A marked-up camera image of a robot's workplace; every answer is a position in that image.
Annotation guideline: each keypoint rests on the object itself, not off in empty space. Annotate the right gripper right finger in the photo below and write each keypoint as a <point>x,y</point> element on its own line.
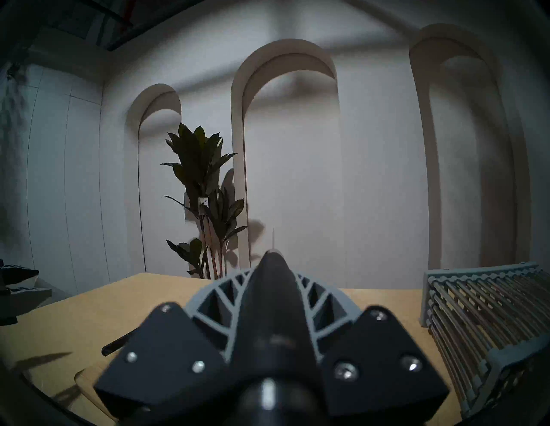
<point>378,365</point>

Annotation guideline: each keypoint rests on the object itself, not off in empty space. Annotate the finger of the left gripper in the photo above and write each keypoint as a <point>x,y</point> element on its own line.
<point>17,275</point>
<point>21,298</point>

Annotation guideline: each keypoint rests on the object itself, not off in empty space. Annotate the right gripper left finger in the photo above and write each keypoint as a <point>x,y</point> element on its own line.
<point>163,365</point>

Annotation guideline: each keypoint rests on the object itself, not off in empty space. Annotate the grey metal roller knife rack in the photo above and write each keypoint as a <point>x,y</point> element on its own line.
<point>481,317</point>

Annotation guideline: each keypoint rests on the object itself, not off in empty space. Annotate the tall green potted plant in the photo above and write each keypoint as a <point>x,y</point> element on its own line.
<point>197,163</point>

